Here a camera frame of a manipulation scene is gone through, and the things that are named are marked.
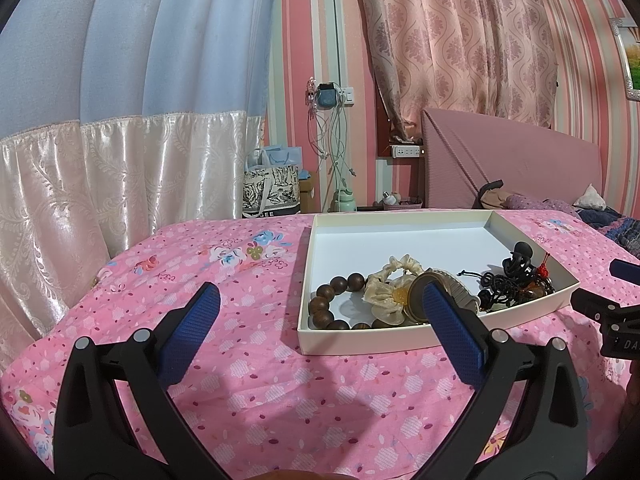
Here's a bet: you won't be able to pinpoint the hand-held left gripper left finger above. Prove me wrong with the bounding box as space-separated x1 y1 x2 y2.
50 281 236 480

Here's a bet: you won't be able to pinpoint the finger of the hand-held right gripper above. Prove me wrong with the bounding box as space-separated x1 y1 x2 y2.
609 258 640 282
570 287 640 325

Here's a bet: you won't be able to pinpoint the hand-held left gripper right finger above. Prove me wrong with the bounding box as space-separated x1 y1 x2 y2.
415 279 591 480

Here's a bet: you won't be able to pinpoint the beige ribbed hair clip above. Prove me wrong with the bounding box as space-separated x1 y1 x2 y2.
432 269 482 318

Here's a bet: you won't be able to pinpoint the black hair clip and ties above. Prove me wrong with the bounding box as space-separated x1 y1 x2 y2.
457 269 526 313

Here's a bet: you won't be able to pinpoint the red cord amber charm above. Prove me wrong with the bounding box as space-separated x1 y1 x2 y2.
520 254 557 306

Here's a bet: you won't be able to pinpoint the cream satin scrunchie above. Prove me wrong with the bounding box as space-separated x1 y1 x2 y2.
362 255 436 326

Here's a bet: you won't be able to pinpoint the black hair claw clip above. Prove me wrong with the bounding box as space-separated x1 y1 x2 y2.
501 241 543 278

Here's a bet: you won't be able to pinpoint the white shallow box tray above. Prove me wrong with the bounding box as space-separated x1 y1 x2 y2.
296 209 581 357

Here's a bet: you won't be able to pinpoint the brown wooden bead bracelet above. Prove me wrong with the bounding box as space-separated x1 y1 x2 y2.
308 271 383 333

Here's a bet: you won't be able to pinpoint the dark blue blanket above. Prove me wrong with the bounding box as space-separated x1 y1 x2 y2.
580 207 640 261

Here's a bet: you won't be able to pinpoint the pink floral bedsheet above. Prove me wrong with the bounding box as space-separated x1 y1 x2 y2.
0 207 640 480

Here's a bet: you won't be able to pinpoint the small white pillow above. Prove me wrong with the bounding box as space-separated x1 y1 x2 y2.
572 184 607 210

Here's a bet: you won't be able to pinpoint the purple dotted pillow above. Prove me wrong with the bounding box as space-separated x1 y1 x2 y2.
505 195 583 218

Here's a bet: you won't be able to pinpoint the brown and black bag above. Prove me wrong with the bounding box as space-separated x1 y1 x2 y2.
472 180 511 211

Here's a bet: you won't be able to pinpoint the pink ribbed headboard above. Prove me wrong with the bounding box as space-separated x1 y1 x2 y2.
421 107 603 211

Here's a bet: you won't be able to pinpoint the floral print tote bag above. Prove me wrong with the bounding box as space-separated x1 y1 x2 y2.
242 164 301 220

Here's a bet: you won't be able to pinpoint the brown cardboard box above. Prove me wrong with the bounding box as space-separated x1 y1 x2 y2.
297 172 316 213

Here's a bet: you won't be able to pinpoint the light blue gift bag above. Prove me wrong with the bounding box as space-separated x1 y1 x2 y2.
257 146 303 168

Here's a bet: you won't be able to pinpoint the blue and cream curtain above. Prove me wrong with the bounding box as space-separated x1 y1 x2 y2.
0 0 282 373

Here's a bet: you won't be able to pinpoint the pink patterned curtain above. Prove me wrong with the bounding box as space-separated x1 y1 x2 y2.
355 0 561 143

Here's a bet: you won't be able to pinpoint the silver picture frame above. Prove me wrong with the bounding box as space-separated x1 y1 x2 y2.
607 16 640 101

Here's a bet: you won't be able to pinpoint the bundle of charging cables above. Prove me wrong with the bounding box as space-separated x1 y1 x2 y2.
306 77 358 196

